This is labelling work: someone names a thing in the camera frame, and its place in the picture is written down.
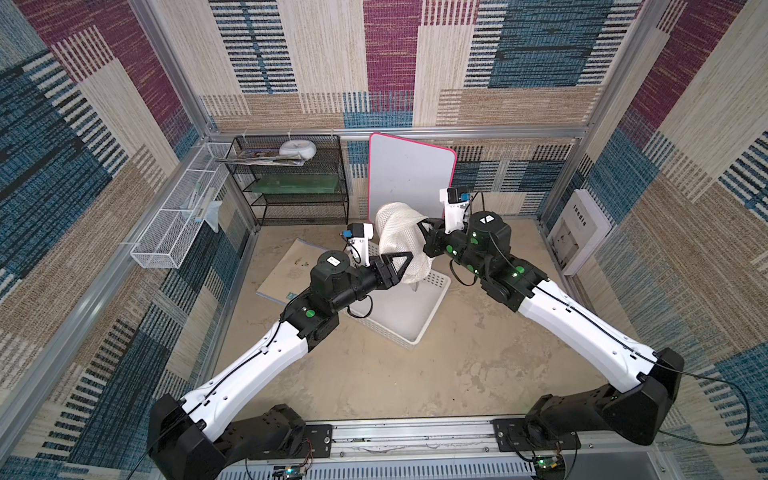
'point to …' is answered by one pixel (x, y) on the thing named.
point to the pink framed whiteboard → (408, 172)
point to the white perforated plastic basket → (401, 314)
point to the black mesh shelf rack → (279, 210)
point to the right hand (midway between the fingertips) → (418, 217)
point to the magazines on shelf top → (264, 157)
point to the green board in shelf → (294, 183)
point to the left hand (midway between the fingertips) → (407, 255)
